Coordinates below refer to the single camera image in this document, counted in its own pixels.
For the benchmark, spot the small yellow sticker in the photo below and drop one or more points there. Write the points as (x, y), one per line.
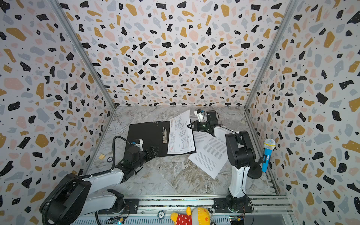
(102, 156)

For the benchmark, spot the white technical drawing sheet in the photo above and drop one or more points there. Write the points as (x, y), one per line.
(181, 139)

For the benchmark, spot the orange folder black inside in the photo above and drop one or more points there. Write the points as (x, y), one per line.
(153, 134)

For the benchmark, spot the round white badge on rail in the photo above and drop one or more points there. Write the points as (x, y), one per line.
(161, 215)

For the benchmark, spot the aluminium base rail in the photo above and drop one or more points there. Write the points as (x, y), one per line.
(267, 210)

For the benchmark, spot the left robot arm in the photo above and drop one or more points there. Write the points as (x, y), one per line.
(76, 196)

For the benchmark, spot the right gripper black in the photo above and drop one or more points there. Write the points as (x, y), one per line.
(195, 125)

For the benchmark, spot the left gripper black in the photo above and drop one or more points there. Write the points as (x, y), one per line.
(153, 154)

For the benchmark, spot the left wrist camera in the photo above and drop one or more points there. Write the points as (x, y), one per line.
(138, 143)

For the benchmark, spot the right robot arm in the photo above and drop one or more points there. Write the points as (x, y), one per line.
(240, 153)

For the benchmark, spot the green circuit board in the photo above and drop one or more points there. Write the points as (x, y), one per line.
(116, 221)

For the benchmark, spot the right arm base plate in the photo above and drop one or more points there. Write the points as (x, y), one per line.
(232, 205)

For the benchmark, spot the blue toy microphone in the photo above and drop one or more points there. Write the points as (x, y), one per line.
(269, 146)

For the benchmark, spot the yellow red plush toy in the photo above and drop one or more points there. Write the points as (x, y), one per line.
(197, 216)

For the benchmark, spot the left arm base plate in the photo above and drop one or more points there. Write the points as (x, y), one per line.
(126, 206)

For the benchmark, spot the white text sheet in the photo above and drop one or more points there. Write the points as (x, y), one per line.
(212, 157)
(200, 137)

